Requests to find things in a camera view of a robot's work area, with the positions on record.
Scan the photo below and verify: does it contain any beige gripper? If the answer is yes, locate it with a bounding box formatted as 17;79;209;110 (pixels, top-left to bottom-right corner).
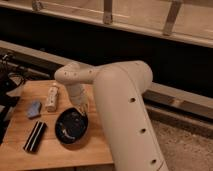
68;84;88;116

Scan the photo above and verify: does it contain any black ceramic bowl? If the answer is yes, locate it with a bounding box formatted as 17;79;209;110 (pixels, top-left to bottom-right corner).
55;107;88;144

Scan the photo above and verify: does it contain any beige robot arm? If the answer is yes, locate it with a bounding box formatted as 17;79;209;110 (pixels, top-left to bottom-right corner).
54;61;169;171

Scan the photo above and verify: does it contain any white small bottle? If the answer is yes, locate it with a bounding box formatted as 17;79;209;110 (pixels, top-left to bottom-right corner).
45;83;59;112

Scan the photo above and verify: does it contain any blue sponge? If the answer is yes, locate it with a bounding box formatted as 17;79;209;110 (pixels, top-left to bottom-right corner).
27;101;42;119

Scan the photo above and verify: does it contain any black white striped block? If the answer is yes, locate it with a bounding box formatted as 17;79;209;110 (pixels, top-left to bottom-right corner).
23;121;47;153

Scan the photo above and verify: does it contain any wooden board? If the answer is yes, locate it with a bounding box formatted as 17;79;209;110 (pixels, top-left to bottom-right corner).
0;80;113;171

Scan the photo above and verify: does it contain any black cables and equipment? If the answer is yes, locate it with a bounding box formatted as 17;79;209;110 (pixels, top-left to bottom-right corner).
0;51;28;144

